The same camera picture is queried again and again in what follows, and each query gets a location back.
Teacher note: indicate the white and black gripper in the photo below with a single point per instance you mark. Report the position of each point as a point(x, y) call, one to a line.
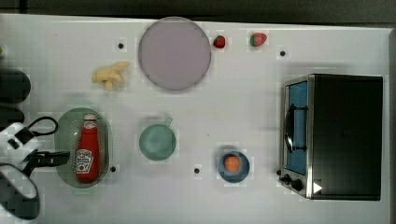
point(28, 153)

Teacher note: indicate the red felt ketchup bottle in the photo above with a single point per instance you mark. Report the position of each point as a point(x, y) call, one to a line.
point(88, 152)

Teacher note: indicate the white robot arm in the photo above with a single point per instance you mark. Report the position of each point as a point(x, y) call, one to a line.
point(19, 193)

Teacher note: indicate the black object at left edge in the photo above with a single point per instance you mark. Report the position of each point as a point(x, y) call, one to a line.
point(15, 87)

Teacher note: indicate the teal round cup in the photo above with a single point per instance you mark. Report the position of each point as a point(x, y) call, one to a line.
point(158, 141)

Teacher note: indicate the lilac round plate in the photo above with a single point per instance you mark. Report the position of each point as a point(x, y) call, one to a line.
point(174, 53)

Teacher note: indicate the orange ball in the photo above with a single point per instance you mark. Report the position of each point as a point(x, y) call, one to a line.
point(232, 164)

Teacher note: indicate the blue round bowl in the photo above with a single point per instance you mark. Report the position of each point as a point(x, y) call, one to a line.
point(241, 174)

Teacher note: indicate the red and green felt strawberry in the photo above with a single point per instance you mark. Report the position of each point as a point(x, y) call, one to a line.
point(257, 39)

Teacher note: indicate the black toaster oven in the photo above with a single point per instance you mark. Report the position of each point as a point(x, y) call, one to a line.
point(332, 137)

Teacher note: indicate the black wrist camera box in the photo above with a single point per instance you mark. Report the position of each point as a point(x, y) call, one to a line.
point(21, 138)

